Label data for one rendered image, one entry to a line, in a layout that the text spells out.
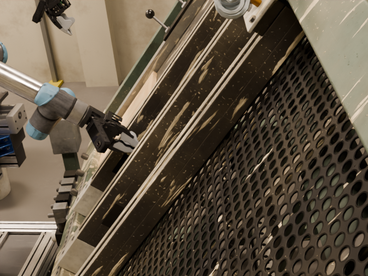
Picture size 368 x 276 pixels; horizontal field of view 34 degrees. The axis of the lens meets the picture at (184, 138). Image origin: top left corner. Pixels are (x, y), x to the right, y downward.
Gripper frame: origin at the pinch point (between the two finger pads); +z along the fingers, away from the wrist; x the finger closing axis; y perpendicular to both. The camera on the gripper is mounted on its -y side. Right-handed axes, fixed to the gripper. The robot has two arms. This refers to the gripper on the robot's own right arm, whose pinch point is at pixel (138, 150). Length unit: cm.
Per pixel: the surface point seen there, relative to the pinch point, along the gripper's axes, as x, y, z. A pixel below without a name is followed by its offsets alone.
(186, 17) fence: -28, 62, 0
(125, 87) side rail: 21, 86, -1
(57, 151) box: 64, 80, -12
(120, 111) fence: 21, 62, -1
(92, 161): 38, 43, -2
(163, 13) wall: 53, 334, 29
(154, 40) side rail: -5, 86, -2
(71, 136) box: 53, 80, -11
